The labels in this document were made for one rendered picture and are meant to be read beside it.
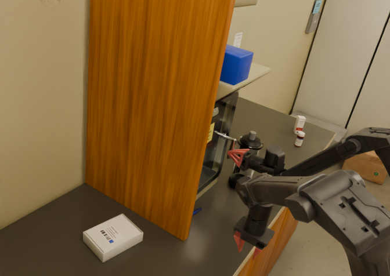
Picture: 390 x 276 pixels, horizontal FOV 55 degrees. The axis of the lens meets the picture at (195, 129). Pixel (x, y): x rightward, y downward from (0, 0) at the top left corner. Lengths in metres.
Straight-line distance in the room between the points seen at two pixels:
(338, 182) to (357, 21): 3.58
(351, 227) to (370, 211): 0.04
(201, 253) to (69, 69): 0.77
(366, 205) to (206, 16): 0.64
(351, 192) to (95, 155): 1.06
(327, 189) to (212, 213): 0.94
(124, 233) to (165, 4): 0.74
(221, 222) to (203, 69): 0.66
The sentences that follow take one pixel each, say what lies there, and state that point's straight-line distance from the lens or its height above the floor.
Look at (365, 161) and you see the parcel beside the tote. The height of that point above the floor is 0.20.
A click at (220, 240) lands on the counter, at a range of 1.40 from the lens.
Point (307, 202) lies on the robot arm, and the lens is 0.61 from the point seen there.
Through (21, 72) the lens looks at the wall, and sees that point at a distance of 1.24.
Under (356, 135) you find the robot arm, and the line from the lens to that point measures 1.12.
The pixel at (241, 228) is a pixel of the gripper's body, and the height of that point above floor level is 1.19.
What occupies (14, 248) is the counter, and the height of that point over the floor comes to 0.94.
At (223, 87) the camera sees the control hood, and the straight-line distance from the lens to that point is 1.13.
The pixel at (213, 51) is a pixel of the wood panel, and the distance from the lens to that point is 1.03.
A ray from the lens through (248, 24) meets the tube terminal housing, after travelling 1.38.
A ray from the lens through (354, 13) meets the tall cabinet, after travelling 4.14.
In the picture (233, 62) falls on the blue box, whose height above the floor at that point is 1.58.
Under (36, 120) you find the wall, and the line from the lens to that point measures 1.33.
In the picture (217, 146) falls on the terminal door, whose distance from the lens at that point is 1.48.
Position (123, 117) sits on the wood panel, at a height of 1.30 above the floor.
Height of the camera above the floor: 1.89
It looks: 27 degrees down
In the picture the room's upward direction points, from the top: 10 degrees clockwise
